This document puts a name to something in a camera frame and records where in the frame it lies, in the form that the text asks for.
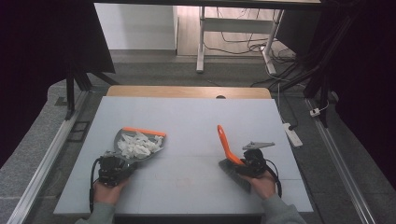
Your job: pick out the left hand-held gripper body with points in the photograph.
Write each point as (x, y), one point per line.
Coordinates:
(110, 169)

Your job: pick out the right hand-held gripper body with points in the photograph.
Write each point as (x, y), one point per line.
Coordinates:
(256, 160)

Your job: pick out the white tissue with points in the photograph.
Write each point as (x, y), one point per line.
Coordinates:
(138, 146)

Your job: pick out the grey dustpan with orange edge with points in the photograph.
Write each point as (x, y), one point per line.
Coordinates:
(140, 133)

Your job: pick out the person's left hand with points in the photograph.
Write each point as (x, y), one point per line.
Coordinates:
(107, 193)

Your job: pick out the person's right hand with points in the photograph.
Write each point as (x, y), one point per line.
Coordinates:
(264, 186)

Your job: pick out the white power strip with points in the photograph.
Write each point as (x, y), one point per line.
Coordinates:
(292, 135)

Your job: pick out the small white adapter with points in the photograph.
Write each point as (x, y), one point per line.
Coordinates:
(315, 112)

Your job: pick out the black metal stand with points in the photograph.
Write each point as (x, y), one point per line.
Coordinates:
(70, 90)
(320, 77)

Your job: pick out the wooden table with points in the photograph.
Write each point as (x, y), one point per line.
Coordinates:
(186, 92)

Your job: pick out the black curtain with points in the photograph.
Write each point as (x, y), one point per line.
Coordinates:
(367, 77)
(37, 46)

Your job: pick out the white cabinet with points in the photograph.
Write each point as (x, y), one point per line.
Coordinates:
(137, 26)

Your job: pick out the aluminium rail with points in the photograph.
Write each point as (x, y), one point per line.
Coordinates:
(46, 158)
(339, 161)

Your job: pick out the white desk frame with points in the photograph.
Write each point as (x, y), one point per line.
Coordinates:
(236, 25)

